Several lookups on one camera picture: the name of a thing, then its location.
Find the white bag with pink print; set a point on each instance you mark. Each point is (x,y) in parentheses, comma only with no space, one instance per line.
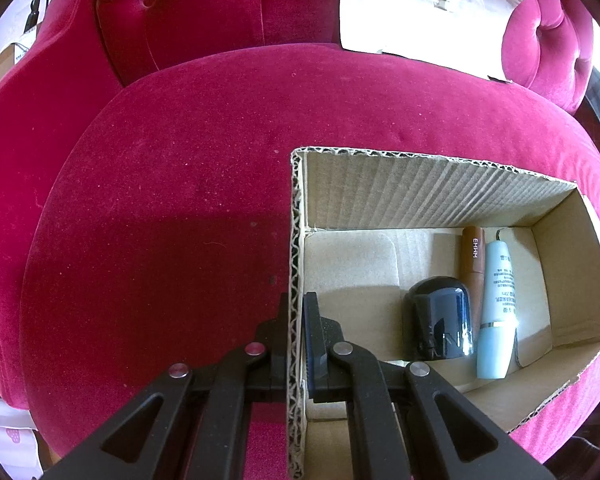
(5,435)

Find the brown lipstick tube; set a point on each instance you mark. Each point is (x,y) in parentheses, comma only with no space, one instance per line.
(472,260)

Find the red velvet tufted sofa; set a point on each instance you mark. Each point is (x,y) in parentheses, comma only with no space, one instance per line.
(180,160)

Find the creased brown paper sheet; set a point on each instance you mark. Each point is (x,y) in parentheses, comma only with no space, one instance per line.
(420,5)

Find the small brown cardboard carton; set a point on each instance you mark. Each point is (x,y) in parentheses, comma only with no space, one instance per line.
(7,57)

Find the glossy black rounded jar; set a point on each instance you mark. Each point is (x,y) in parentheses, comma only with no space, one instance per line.
(440,320)

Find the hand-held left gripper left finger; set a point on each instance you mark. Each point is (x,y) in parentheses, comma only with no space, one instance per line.
(275,345)

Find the light blue cosmetic tube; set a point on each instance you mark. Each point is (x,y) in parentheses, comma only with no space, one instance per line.
(500,305)

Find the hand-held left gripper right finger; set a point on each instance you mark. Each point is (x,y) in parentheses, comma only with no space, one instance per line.
(311,345)

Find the cardboard box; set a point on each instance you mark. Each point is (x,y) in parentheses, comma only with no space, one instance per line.
(430,190)

